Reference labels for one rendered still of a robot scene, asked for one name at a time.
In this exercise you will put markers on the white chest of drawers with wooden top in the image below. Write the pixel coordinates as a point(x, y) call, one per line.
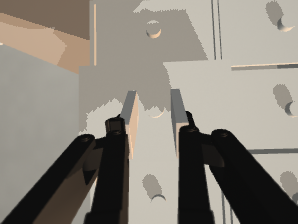
point(256, 153)

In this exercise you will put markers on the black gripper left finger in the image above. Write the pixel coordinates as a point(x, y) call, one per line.
point(60, 192)

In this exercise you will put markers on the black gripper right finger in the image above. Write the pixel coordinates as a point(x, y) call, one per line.
point(252, 193)

